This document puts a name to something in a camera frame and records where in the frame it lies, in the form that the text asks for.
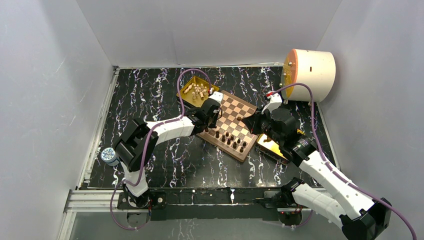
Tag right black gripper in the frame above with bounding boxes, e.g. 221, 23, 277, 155
243, 106, 283, 146

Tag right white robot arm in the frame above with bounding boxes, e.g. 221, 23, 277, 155
241, 108, 391, 240

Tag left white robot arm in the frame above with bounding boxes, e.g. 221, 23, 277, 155
112, 93, 223, 208

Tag gold tray dark pieces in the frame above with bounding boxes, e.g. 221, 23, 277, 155
256, 129, 306, 166

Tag gold tray light pieces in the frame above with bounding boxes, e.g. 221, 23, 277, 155
176, 76, 220, 109

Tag pile of light pieces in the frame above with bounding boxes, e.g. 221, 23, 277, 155
182, 83, 210, 100

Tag wooden chess board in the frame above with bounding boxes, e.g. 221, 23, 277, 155
197, 91, 258, 163

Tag white round drawer cabinet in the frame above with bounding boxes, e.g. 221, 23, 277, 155
279, 48, 336, 103

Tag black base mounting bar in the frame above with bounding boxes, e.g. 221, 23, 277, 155
116, 187, 311, 225

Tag round sticker on table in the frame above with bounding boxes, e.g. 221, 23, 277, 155
100, 147, 120, 167

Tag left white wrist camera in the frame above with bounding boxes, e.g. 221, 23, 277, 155
208, 91, 224, 104

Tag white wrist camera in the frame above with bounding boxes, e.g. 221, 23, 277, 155
261, 92, 283, 114
208, 91, 224, 104

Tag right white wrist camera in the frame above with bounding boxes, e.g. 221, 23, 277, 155
261, 92, 283, 114

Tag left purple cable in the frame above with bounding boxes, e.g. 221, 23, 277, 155
109, 68, 215, 231

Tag purple cable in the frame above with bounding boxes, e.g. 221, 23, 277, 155
109, 68, 215, 231
266, 82, 418, 240

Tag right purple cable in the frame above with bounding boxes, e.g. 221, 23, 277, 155
266, 82, 418, 240

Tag aluminium frame rail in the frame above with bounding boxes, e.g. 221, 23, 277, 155
64, 189, 133, 213

